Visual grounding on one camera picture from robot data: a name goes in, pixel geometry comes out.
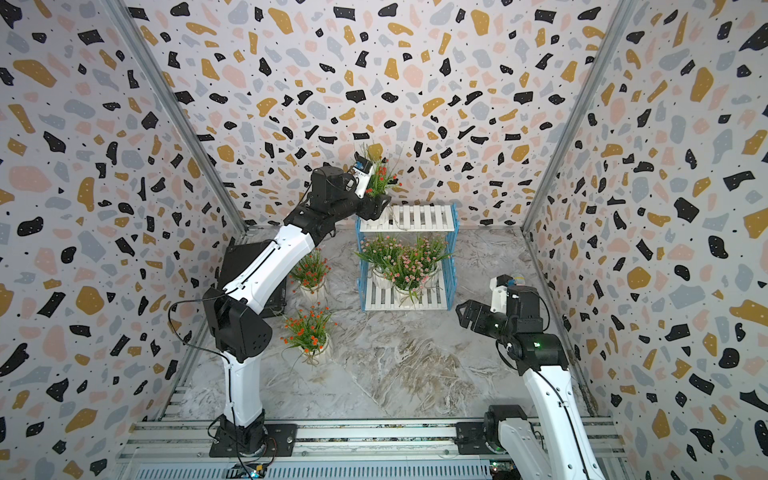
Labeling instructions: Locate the pink toy microphone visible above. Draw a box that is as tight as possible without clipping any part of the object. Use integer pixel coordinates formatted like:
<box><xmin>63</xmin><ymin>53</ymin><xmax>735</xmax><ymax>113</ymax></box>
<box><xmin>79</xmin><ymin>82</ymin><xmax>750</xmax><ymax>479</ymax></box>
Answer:
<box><xmin>509</xmin><ymin>274</ymin><xmax>526</xmax><ymax>286</ymax></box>

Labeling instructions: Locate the pink flower pot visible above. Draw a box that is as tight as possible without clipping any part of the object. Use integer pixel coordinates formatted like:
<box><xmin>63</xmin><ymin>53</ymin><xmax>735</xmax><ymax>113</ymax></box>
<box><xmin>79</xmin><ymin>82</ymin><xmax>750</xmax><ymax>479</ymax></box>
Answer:
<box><xmin>412</xmin><ymin>236</ymin><xmax>450</xmax><ymax>288</ymax></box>
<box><xmin>357</xmin><ymin>234</ymin><xmax>405</xmax><ymax>290</ymax></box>
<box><xmin>392</xmin><ymin>249</ymin><xmax>425</xmax><ymax>307</ymax></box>

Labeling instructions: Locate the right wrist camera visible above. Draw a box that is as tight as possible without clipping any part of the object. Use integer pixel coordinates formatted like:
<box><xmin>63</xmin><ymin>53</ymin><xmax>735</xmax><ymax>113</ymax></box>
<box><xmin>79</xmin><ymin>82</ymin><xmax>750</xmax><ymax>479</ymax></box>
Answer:
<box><xmin>490</xmin><ymin>274</ymin><xmax>516</xmax><ymax>314</ymax></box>

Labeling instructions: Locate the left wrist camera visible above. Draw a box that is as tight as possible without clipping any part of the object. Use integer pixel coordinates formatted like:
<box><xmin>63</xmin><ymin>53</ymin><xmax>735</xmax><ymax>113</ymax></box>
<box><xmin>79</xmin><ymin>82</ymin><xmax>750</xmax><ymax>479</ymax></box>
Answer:
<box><xmin>352</xmin><ymin>152</ymin><xmax>374</xmax><ymax>198</ymax></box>

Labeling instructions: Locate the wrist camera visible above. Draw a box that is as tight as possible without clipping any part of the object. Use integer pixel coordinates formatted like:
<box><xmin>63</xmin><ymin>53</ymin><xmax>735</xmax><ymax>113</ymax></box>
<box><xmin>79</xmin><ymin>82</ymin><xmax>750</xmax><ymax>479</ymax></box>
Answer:
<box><xmin>352</xmin><ymin>152</ymin><xmax>374</xmax><ymax>198</ymax></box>
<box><xmin>490</xmin><ymin>274</ymin><xmax>516</xmax><ymax>314</ymax></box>

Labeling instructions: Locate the blue white wooden rack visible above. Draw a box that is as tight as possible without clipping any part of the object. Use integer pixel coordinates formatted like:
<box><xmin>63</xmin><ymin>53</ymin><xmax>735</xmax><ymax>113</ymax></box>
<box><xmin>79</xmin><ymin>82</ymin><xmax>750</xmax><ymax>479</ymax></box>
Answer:
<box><xmin>356</xmin><ymin>205</ymin><xmax>459</xmax><ymax>312</ymax></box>

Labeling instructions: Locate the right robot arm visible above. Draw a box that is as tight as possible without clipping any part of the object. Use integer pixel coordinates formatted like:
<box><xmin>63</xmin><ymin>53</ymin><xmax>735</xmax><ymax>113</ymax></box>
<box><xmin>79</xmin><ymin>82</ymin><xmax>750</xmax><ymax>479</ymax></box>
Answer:
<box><xmin>455</xmin><ymin>275</ymin><xmax>605</xmax><ymax>479</ymax></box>

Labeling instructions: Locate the pink flower pot front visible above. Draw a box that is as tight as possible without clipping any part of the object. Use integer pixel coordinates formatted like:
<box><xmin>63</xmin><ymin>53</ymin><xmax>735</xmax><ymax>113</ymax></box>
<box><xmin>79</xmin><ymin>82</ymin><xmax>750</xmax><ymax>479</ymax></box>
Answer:
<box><xmin>392</xmin><ymin>249</ymin><xmax>425</xmax><ymax>307</ymax></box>

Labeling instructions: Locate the pink flower pot back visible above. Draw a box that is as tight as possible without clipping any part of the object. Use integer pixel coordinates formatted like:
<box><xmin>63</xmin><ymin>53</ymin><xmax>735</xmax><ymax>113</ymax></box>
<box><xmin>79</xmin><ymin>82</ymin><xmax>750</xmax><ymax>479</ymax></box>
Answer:
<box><xmin>357</xmin><ymin>234</ymin><xmax>405</xmax><ymax>290</ymax></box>

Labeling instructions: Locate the red flower pot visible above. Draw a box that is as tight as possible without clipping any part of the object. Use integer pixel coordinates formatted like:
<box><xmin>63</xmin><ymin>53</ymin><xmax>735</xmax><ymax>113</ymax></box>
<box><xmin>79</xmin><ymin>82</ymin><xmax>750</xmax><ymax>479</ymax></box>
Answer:
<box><xmin>289</xmin><ymin>249</ymin><xmax>331</xmax><ymax>304</ymax></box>
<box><xmin>281</xmin><ymin>303</ymin><xmax>335</xmax><ymax>366</ymax></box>
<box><xmin>361</xmin><ymin>145</ymin><xmax>402</xmax><ymax>197</ymax></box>

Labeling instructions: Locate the black case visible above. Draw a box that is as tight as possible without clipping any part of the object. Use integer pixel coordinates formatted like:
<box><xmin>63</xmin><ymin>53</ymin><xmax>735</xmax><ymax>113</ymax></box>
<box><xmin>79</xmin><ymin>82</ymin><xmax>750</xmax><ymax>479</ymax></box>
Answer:
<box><xmin>206</xmin><ymin>235</ymin><xmax>299</xmax><ymax>318</ymax></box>

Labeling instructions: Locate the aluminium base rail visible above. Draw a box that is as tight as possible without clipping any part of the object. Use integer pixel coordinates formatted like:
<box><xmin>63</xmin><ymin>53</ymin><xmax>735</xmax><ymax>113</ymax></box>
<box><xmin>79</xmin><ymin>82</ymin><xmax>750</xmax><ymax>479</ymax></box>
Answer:
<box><xmin>116</xmin><ymin>416</ymin><xmax>628</xmax><ymax>480</ymax></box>

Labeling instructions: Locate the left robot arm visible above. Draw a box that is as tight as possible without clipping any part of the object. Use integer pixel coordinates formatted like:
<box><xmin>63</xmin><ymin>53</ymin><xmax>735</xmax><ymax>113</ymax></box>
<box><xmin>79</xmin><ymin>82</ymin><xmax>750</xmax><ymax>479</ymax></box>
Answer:
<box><xmin>200</xmin><ymin>160</ymin><xmax>391</xmax><ymax>458</ymax></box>

